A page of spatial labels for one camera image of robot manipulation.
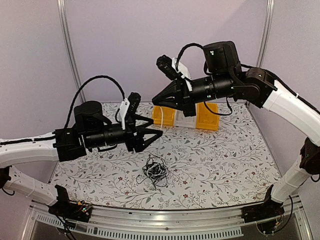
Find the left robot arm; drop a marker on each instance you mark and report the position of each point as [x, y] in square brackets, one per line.
[91, 131]

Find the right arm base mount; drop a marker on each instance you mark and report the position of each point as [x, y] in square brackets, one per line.
[269, 211]

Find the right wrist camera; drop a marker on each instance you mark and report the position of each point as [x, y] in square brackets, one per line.
[167, 66]

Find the aluminium frame post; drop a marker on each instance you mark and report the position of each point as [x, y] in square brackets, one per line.
[265, 33]
[61, 7]

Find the right aluminium frame post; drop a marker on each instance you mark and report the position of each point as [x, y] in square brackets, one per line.
[265, 33]

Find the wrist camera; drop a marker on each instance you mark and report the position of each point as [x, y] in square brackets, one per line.
[167, 66]
[128, 108]

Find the white translucent plastic bin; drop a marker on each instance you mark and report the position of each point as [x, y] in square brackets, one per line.
[186, 122]

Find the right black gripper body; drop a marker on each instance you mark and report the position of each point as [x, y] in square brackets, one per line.
[188, 105]

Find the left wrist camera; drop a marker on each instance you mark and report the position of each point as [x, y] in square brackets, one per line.
[128, 108]

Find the left aluminium frame post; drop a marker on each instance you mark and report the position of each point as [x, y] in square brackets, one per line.
[61, 7]

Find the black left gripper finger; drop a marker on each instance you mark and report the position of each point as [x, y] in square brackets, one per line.
[141, 142]
[146, 121]

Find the small yellow plastic bin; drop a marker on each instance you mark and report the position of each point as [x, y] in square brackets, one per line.
[206, 120]

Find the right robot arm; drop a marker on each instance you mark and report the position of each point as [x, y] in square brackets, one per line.
[226, 77]

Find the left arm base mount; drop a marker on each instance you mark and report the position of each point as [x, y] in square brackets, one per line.
[73, 210]

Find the large yellow plastic bin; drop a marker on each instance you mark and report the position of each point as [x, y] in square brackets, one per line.
[164, 116]

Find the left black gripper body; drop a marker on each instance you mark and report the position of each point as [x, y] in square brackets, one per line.
[131, 142]

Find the front aluminium rail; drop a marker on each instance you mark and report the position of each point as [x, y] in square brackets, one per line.
[224, 223]

